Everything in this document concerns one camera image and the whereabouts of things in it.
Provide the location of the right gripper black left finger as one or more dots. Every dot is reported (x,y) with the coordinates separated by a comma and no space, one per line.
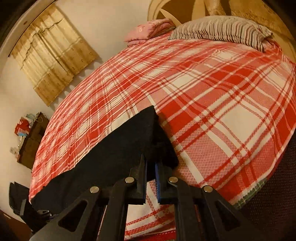
(99,213)

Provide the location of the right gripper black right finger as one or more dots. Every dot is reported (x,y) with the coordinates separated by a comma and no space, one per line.
(202,213)

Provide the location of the black pants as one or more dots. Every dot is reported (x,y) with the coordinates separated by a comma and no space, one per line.
(111,160)

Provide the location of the black folding chair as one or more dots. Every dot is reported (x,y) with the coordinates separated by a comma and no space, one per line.
(17,193)

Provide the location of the brown wooden desk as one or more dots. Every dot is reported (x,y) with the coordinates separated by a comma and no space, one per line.
(32,141)

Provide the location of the red gift bag on desk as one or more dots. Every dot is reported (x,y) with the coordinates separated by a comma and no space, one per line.
(23,127)

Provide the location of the red plaid bed sheet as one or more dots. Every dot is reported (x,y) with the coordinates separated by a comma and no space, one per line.
(228,110)

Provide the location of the beige window curtain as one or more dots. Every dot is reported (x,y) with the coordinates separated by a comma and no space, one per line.
(51,53)

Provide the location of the pink folded blanket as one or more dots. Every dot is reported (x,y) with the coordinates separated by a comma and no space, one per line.
(149,30)

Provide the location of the cream wooden headboard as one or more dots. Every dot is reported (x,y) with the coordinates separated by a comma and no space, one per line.
(183,11)

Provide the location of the striped grey pillow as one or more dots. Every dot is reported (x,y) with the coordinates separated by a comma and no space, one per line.
(224,28)

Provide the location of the beige side curtain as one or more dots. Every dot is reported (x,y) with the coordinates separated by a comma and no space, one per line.
(261,13)

